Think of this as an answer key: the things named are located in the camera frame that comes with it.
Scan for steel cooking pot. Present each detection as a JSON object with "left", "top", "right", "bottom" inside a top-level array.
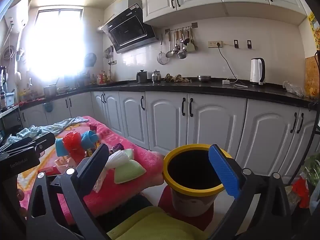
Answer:
[{"left": 43, "top": 83, "right": 57, "bottom": 98}]

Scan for white electric kettle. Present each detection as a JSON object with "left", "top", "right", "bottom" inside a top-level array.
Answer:
[{"left": 250, "top": 58, "right": 266, "bottom": 86}]

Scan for black power cable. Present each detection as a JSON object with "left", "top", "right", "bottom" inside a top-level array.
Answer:
[{"left": 218, "top": 45, "right": 238, "bottom": 81}]

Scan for blue plastic piece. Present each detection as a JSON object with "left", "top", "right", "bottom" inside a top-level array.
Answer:
[{"left": 55, "top": 138, "right": 67, "bottom": 157}]

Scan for white water heater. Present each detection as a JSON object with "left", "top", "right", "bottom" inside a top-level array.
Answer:
[{"left": 4, "top": 0, "right": 30, "bottom": 33}]

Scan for hanging ladles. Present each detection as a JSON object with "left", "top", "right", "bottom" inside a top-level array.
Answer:
[{"left": 104, "top": 45, "right": 114, "bottom": 66}]

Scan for purple snack wrapper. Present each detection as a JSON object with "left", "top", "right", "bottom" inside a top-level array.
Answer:
[{"left": 110, "top": 143, "right": 125, "bottom": 154}]

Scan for green leafy vegetables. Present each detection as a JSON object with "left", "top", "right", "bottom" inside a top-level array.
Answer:
[{"left": 301, "top": 152, "right": 320, "bottom": 186}]

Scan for person's yellow-green jacket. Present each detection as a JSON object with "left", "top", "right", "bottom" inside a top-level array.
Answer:
[{"left": 107, "top": 206, "right": 211, "bottom": 240}]

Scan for grey lidded pot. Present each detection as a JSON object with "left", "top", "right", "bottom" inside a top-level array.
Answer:
[{"left": 136, "top": 70, "right": 148, "bottom": 84}]

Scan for kitchen window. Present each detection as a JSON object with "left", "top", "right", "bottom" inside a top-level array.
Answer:
[{"left": 27, "top": 8, "right": 85, "bottom": 78}]

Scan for brown crumpled rag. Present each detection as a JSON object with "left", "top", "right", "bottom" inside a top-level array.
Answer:
[{"left": 163, "top": 73, "right": 191, "bottom": 83}]

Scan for cork board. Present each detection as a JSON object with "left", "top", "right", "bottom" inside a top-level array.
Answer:
[{"left": 305, "top": 55, "right": 320, "bottom": 98}]

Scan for row of hanging utensils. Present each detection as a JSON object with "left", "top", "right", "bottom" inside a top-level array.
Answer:
[{"left": 165, "top": 22, "right": 198, "bottom": 60}]

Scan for black range hood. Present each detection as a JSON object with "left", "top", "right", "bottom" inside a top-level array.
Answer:
[{"left": 101, "top": 0, "right": 159, "bottom": 54}]

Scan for red round stool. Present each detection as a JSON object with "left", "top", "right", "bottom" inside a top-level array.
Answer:
[{"left": 158, "top": 187, "right": 215, "bottom": 231}]

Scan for red mesh bag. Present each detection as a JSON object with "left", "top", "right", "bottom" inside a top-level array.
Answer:
[{"left": 62, "top": 131, "right": 87, "bottom": 163}]

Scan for small red box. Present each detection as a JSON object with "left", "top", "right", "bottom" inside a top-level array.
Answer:
[{"left": 37, "top": 166, "right": 60, "bottom": 177}]

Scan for white printed plastic bag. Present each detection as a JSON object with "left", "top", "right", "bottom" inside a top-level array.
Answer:
[{"left": 96, "top": 150, "right": 129, "bottom": 191}]

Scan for red plastic bag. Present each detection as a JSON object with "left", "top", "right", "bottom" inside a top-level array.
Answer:
[{"left": 292, "top": 177, "right": 311, "bottom": 208}]

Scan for light blue cloth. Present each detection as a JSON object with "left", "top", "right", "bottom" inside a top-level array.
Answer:
[{"left": 0, "top": 118, "right": 83, "bottom": 146}]

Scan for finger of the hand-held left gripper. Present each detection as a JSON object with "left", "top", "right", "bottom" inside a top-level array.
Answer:
[
  {"left": 32, "top": 132, "right": 56, "bottom": 153},
  {"left": 0, "top": 137, "right": 34, "bottom": 155}
]

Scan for yellow wall poster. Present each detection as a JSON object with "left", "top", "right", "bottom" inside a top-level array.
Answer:
[{"left": 307, "top": 12, "right": 320, "bottom": 52}]

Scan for hanging wire strainer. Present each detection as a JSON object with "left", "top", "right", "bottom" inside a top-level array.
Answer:
[{"left": 157, "top": 35, "right": 167, "bottom": 64}]

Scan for clear plastic bag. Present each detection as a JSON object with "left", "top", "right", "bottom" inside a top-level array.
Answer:
[{"left": 282, "top": 80, "right": 305, "bottom": 98}]

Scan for round wall fan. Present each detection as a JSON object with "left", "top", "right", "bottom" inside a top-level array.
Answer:
[{"left": 84, "top": 53, "right": 97, "bottom": 68}]

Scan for white lower kitchen cabinets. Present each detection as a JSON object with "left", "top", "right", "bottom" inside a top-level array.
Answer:
[{"left": 20, "top": 90, "right": 318, "bottom": 180}]

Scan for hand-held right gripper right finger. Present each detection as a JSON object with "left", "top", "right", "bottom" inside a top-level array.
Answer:
[{"left": 207, "top": 144, "right": 293, "bottom": 240}]

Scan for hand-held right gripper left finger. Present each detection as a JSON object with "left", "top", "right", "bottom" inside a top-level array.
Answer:
[{"left": 26, "top": 144, "right": 110, "bottom": 240}]

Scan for pink printed blanket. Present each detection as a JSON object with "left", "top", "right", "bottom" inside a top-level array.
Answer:
[{"left": 19, "top": 116, "right": 165, "bottom": 227}]

